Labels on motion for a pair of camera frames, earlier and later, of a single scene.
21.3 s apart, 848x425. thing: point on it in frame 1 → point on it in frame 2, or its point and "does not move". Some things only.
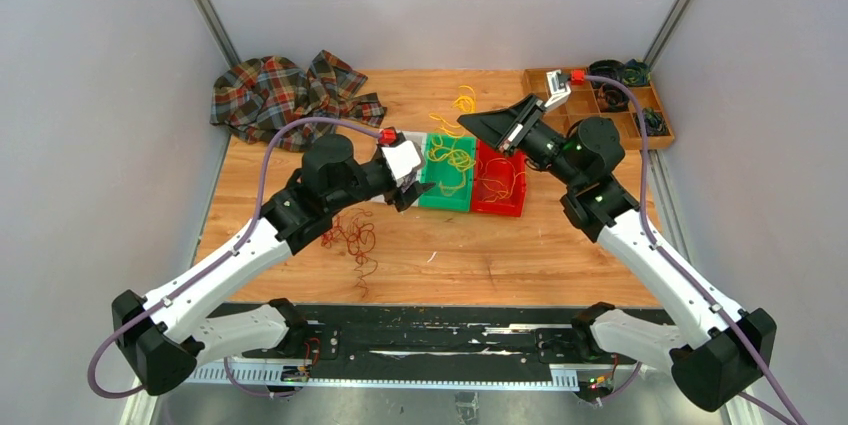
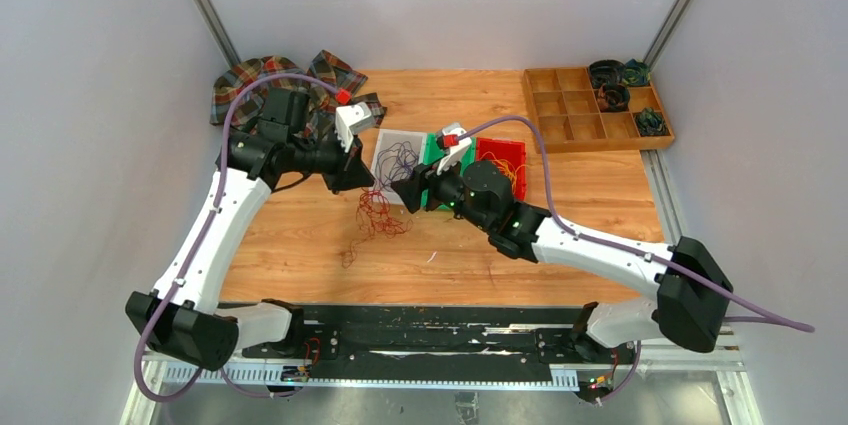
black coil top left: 608,68 does not move
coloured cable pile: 359,235 → 372,219
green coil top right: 636,73 does not move
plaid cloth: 253,96 does not move
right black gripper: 497,126 → 410,189
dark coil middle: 610,98 does not move
